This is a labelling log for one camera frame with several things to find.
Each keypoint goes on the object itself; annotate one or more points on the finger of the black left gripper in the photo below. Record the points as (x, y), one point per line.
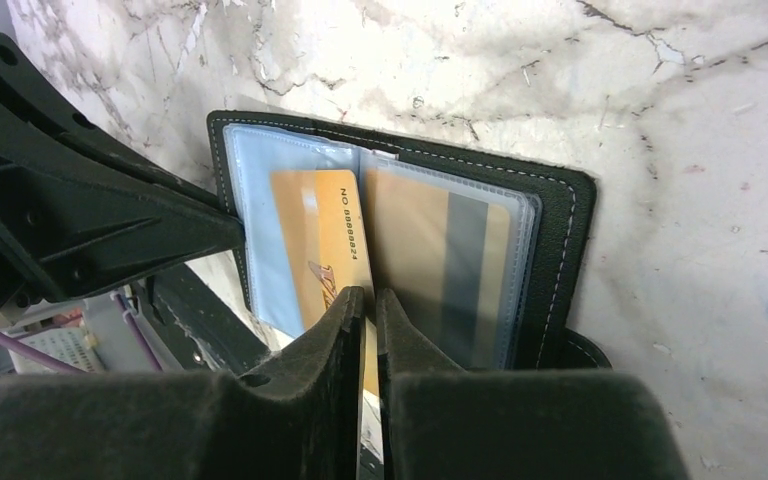
(81, 213)

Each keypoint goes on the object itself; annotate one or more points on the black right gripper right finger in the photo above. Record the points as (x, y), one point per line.
(443, 422)

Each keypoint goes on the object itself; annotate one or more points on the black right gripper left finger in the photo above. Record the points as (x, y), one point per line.
(294, 416)

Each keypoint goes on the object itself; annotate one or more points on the black leather card holder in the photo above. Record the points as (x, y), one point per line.
(482, 251)

